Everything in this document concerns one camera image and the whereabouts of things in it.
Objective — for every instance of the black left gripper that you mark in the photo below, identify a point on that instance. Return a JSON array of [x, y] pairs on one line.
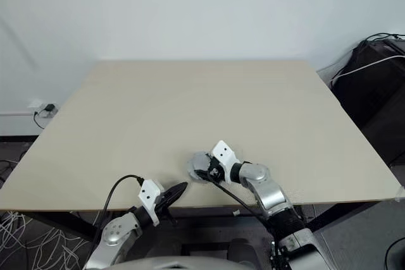
[[162, 205]]

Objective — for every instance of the silver robot torso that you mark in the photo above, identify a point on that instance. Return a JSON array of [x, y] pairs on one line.
[[177, 263]]

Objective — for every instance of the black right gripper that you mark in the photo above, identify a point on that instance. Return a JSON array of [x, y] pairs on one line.
[[216, 170]]

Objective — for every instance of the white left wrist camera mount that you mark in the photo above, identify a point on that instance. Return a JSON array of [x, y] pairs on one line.
[[150, 195]]

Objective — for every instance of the black power adapter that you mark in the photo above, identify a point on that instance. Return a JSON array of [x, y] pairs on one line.
[[49, 107]]

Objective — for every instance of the small white part under table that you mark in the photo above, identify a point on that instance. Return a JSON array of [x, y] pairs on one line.
[[235, 213]]

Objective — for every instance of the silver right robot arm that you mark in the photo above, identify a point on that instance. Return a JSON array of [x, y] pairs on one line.
[[269, 194]]

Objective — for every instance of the round circuit board disc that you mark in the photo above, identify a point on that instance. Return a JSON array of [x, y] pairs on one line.
[[197, 161]]

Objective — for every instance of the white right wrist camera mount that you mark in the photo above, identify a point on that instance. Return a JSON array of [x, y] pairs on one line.
[[225, 154]]

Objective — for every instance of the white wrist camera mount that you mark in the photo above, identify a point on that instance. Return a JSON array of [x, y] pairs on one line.
[[225, 154], [150, 195]]

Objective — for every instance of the black table frame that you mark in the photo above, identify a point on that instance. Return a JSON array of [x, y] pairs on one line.
[[63, 222]]

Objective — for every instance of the white wall power outlet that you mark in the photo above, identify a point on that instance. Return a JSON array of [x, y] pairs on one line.
[[38, 105]]

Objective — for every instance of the black equipment case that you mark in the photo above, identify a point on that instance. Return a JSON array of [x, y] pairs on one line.
[[376, 102]]

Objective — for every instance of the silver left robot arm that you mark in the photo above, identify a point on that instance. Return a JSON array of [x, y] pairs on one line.
[[117, 235]]

